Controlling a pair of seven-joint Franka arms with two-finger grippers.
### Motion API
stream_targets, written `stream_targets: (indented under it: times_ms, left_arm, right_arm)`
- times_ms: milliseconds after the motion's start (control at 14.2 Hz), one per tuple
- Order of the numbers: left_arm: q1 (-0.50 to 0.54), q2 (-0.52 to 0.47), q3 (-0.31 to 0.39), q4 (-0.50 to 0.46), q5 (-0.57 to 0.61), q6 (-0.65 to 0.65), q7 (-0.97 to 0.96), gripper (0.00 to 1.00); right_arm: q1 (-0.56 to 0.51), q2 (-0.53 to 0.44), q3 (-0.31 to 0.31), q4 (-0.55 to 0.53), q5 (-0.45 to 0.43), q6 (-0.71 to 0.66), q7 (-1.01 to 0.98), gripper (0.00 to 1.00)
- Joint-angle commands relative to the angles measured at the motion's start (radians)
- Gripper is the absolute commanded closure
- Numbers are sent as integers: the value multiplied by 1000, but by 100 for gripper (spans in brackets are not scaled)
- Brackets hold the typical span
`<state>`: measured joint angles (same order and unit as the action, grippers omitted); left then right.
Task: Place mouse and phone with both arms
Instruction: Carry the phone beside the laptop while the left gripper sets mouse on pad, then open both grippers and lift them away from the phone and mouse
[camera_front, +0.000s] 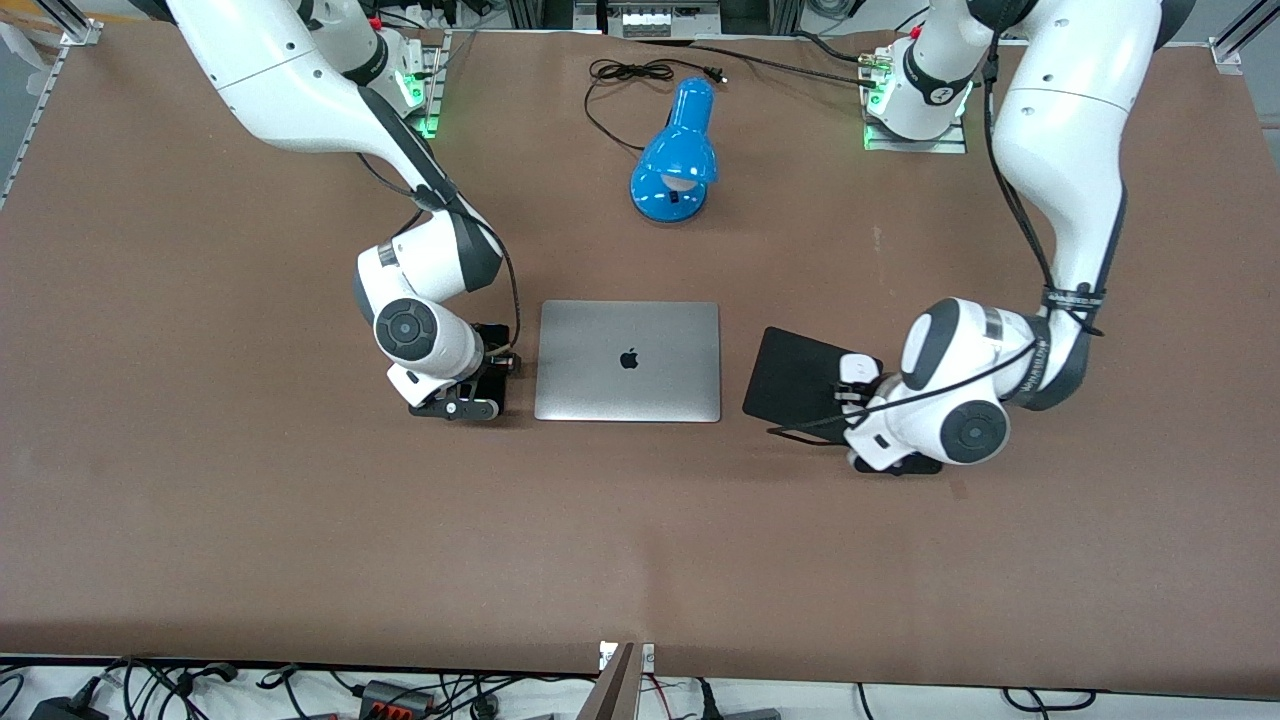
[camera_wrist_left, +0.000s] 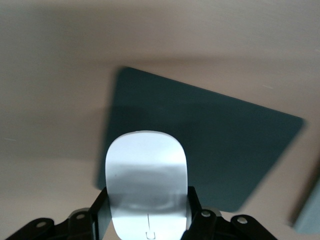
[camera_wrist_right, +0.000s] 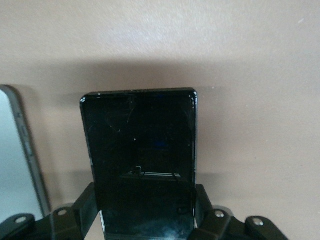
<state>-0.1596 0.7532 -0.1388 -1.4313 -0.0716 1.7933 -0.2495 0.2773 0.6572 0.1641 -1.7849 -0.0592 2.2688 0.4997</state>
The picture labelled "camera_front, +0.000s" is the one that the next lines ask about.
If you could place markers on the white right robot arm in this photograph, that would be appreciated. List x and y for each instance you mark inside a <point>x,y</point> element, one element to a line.
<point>280,70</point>

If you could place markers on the grey aluminium bar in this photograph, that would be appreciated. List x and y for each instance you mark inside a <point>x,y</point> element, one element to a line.
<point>612,695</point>

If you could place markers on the black left camera bracket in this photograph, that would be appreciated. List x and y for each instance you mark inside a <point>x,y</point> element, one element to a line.
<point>915,465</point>

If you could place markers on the black camera bracket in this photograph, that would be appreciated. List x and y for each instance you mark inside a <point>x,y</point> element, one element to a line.
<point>430,408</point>
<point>915,465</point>

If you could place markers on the black right camera bracket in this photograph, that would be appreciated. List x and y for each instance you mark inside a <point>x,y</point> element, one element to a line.
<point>430,408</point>

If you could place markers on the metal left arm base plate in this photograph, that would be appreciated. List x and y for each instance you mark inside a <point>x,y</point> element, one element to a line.
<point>930,146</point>

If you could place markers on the black power adapter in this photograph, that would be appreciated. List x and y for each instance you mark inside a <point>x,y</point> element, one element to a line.
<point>65,712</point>

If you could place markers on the white computer mouse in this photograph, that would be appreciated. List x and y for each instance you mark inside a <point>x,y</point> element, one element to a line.
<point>860,368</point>

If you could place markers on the black orange connector block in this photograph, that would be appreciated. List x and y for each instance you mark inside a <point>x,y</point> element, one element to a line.
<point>395,705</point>

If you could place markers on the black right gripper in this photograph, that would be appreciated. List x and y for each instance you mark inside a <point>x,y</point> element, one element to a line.
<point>493,345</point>

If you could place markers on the blue desk lamp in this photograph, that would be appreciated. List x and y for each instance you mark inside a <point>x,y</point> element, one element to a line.
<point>680,150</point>

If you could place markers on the black phone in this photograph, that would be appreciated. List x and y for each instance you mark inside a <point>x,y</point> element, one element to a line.
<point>495,335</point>

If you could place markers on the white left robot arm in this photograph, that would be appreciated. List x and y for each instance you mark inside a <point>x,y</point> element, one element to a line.
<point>1070,120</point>

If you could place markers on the perforated metal table rail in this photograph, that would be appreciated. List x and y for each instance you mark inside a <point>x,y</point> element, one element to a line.
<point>40,108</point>

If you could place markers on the silver laptop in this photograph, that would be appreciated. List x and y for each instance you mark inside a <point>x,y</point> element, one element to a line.
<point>600,380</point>

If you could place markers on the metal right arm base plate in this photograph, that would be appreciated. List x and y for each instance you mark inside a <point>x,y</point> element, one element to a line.
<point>433,100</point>

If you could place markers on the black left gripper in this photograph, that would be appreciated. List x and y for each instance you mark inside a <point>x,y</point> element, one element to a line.
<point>846,394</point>

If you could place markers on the metal table corner bracket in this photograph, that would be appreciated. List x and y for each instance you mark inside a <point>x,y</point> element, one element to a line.
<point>1226,55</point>

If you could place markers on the black mouse pad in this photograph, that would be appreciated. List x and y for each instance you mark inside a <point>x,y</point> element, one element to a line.
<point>790,380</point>

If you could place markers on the white power strip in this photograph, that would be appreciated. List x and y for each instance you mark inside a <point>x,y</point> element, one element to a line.
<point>655,22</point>

